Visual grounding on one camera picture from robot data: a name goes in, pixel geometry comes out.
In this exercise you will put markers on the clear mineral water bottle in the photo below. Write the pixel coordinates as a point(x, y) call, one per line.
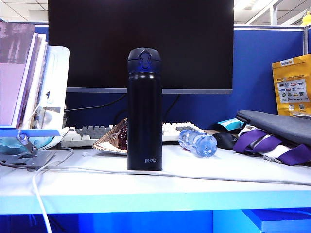
point(196, 143)

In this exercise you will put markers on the black Thermos flask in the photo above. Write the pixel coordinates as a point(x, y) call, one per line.
point(144, 109)

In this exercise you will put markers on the dark red fruit bunch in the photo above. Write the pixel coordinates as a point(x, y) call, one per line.
point(123, 140)

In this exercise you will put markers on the snack wrapper with chocolate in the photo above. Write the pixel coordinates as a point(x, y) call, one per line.
point(107, 145)

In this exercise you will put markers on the black computer mouse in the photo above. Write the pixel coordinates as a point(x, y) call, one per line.
point(226, 140)

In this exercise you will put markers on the white and grey keyboard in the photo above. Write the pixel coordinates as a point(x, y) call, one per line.
point(82, 136)

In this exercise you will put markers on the teal and white packet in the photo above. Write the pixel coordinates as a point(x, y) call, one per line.
point(230, 124)

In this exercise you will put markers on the black computer monitor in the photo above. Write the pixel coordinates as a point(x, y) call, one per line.
point(97, 36)

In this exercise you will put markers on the purple and white tote bag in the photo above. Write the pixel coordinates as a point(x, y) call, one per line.
point(252, 143)

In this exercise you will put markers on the blue office partition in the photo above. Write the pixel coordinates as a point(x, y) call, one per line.
point(255, 72)

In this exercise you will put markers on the grey laptop sleeve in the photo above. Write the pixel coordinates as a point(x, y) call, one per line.
point(279, 126)

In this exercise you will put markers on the white edged book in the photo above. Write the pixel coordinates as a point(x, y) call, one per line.
point(39, 70)

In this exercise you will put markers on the yellow printed paper bag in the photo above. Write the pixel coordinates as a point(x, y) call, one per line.
point(279, 72)

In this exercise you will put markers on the grey metal tablet stand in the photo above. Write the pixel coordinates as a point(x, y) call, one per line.
point(31, 160)

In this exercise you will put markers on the silver flat object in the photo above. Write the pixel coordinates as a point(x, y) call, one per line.
point(302, 115)

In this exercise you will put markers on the teal crumpled cloth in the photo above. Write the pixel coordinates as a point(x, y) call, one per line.
point(9, 145)

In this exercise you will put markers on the blue box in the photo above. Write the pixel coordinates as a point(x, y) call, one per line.
point(286, 225)

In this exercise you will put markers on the yellow duck toy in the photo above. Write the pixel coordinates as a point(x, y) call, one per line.
point(306, 20)

